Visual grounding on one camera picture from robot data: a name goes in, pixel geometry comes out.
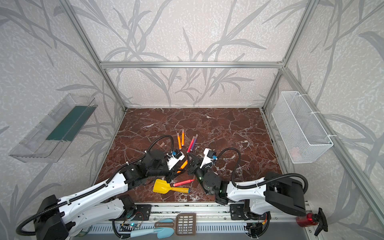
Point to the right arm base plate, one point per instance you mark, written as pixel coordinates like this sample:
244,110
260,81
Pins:
243,212

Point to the small circuit board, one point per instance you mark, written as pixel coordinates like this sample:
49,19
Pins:
128,227

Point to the clear plastic wall tray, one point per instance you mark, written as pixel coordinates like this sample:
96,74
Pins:
48,141

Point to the red marker pen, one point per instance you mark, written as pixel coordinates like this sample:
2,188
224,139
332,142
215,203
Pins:
183,183

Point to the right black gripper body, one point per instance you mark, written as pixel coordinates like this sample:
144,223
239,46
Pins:
197,167

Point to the white wire basket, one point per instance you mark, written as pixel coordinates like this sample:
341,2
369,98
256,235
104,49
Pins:
303,135

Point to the purple marker pen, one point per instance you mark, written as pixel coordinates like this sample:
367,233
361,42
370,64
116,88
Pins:
194,143

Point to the light blue spatula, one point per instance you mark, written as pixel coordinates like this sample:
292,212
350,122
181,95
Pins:
163,229

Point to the pink marker pen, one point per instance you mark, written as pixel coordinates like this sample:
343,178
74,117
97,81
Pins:
191,144

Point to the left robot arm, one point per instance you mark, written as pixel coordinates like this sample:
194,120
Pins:
58,219

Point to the red spray bottle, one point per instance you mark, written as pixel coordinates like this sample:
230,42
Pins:
311,219

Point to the orange marker pen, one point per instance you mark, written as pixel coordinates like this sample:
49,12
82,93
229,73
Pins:
179,141
183,166
183,138

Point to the yellow toy shovel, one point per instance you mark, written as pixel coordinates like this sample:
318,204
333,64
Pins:
162,187

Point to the aluminium front rail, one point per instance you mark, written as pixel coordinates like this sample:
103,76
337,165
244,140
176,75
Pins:
211,218

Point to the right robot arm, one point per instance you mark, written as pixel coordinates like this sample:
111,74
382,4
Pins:
272,192

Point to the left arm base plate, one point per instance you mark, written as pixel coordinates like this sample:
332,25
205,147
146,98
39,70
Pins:
137,213

